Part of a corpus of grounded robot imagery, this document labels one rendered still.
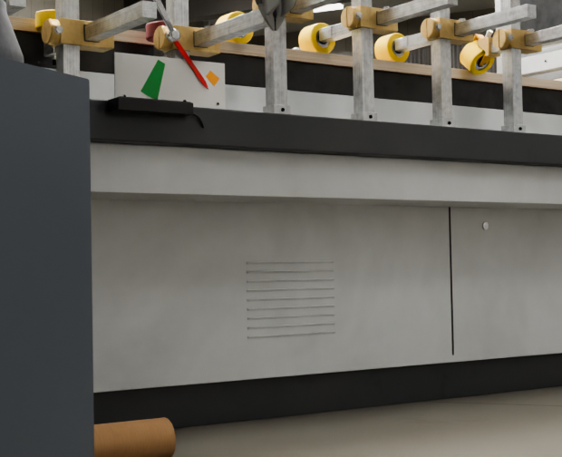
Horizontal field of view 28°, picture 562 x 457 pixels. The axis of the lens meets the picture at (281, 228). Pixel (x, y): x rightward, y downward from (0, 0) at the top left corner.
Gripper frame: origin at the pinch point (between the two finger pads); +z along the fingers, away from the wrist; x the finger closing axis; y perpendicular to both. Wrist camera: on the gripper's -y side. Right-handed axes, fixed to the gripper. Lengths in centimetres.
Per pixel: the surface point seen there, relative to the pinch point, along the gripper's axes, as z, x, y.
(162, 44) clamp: -0.9, -8.8, -27.4
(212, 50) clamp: -0.7, 2.7, -26.5
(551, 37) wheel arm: -12, 98, -18
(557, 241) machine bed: 38, 134, -52
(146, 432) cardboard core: 76, -21, -14
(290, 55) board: -7, 38, -48
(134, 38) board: -6.9, -4.7, -47.8
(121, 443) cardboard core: 78, -27, -14
